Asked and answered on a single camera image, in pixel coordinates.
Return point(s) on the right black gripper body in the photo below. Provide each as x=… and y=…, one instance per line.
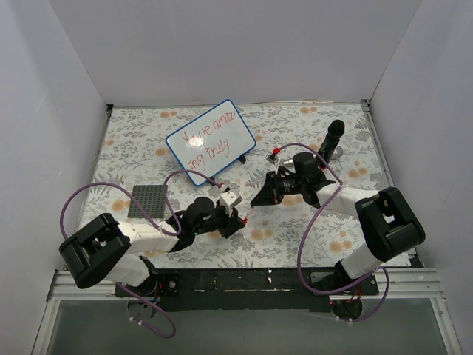
x=276, y=187

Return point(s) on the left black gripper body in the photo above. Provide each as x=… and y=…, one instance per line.
x=225, y=220

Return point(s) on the blue framed whiteboard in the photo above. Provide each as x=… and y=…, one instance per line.
x=211, y=142

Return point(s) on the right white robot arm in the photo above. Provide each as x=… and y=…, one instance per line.
x=389, y=225

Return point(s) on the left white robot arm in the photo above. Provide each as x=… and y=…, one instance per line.
x=105, y=249

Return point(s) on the floral table mat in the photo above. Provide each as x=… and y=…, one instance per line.
x=134, y=152

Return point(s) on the black microphone on stand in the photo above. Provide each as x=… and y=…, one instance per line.
x=329, y=144

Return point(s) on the grey studded baseplate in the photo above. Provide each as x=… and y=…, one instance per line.
x=151, y=198

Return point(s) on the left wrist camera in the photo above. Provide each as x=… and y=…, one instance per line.
x=229, y=200

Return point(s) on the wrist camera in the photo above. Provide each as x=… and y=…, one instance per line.
x=274, y=159
x=229, y=200

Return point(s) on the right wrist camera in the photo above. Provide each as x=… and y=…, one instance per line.
x=274, y=159

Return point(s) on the wire whiteboard stand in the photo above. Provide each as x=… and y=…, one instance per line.
x=241, y=159

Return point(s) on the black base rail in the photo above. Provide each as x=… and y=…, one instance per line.
x=207, y=289

